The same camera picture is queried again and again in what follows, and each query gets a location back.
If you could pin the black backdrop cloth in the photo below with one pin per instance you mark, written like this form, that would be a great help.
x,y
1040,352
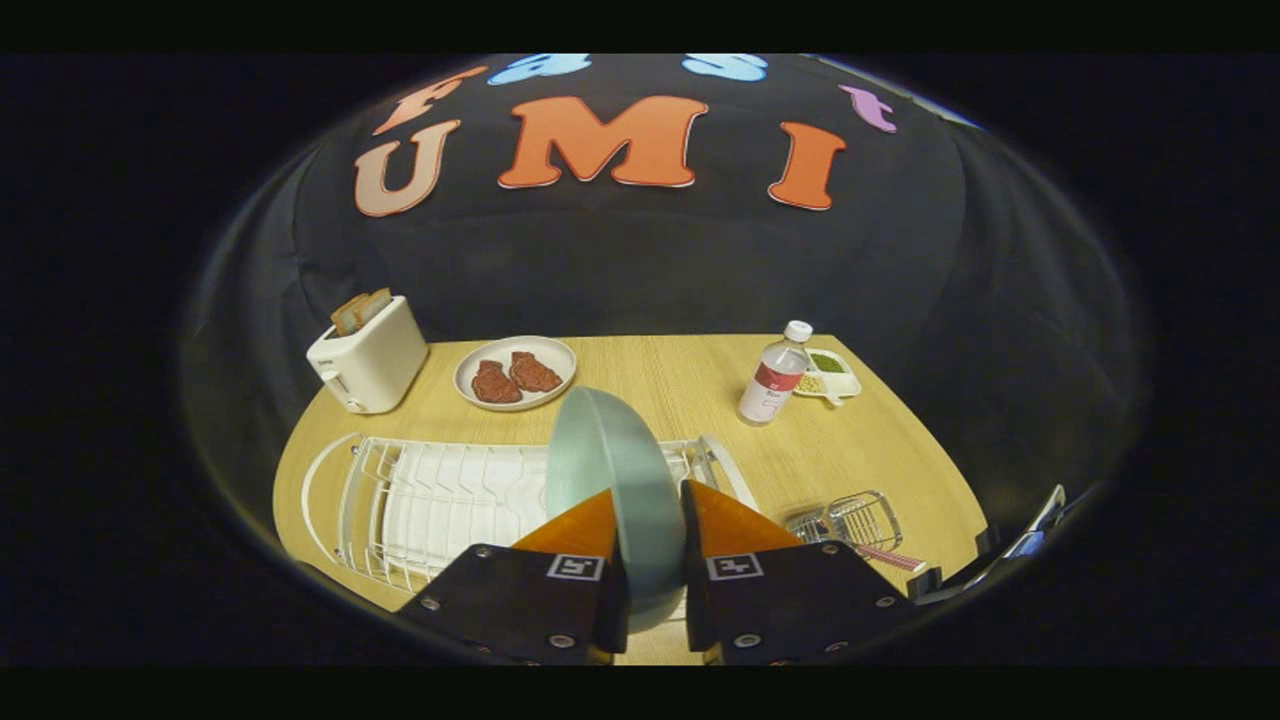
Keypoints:
x,y
650,270

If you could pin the toast bread slice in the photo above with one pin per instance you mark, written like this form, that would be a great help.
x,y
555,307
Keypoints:
x,y
348,316
376,303

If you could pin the white toaster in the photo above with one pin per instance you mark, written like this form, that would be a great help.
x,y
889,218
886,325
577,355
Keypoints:
x,y
375,365

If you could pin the light green plate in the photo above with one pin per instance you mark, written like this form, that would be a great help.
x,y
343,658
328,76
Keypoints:
x,y
620,470

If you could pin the brown meat piece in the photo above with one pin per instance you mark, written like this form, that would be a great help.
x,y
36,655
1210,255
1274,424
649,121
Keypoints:
x,y
495,383
533,372

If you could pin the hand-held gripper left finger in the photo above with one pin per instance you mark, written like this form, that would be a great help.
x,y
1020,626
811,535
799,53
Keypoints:
x,y
520,600

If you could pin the clear bottle red label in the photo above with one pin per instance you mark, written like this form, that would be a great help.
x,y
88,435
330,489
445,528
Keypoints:
x,y
770,385

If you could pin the small black device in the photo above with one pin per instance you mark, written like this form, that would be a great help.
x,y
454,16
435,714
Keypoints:
x,y
925,583

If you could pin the white plate with meat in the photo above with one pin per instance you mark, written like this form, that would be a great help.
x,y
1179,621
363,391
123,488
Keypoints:
x,y
500,345

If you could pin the white divided condiment tray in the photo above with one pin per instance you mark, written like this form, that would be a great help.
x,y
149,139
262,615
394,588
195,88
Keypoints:
x,y
838,378

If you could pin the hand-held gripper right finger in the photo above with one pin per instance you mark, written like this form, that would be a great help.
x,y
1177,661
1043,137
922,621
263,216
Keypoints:
x,y
780,600

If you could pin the white and blue frame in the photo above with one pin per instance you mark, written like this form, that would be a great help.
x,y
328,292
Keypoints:
x,y
1040,520

